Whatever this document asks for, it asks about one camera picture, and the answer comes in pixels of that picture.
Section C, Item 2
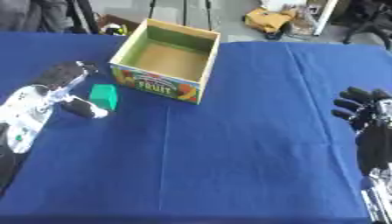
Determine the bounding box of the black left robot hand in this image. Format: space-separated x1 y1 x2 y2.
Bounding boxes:
31 60 110 120

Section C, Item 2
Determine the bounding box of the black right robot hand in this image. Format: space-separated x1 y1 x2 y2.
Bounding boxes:
331 86 392 177

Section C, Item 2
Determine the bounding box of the brown cardboard box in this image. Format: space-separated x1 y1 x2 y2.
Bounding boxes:
93 13 144 37

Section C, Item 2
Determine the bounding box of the cardboard box with green inside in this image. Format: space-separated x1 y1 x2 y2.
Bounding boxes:
108 18 224 106

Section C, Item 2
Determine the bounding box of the green block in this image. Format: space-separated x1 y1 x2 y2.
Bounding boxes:
87 83 120 111

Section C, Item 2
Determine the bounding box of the person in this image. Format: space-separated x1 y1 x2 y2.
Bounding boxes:
0 0 77 33

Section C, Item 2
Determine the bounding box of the black chair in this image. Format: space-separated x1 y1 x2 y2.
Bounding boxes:
339 0 392 51

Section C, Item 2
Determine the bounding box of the black tripod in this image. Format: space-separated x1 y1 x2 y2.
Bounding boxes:
145 0 214 32

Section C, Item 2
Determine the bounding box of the yellow bag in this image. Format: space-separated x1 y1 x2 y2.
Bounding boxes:
243 6 299 34

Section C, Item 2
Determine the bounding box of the white post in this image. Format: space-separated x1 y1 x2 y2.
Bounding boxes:
311 0 340 37

